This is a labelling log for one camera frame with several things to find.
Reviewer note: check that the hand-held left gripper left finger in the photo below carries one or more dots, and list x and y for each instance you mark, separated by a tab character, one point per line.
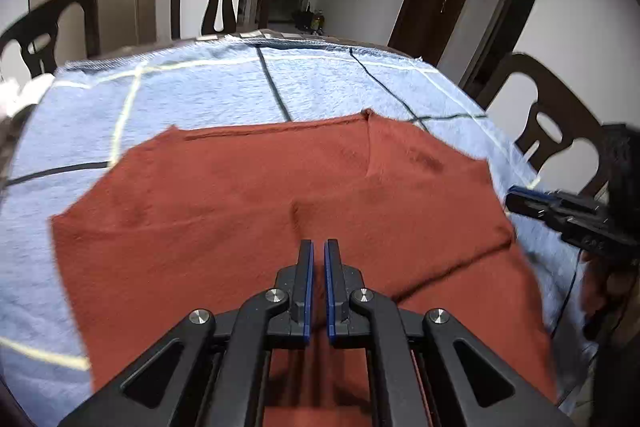
310	292

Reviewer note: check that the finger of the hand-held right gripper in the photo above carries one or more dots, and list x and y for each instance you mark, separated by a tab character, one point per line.
530	202

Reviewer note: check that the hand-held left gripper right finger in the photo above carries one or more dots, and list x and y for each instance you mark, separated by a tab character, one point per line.
328	292

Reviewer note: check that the rust red knitted garment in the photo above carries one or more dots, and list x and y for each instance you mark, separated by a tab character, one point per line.
215	207

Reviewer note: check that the person's right forearm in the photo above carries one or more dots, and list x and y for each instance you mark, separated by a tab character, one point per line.
620	382

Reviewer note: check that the person's right hand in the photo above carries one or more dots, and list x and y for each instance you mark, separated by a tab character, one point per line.
597	289

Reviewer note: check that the dark open doorway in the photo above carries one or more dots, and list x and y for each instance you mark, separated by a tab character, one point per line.
505	27

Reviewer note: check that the blue checked blanket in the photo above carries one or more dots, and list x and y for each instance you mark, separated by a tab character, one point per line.
200	87

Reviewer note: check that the yellow-green bottle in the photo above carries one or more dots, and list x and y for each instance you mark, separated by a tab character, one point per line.
316	19

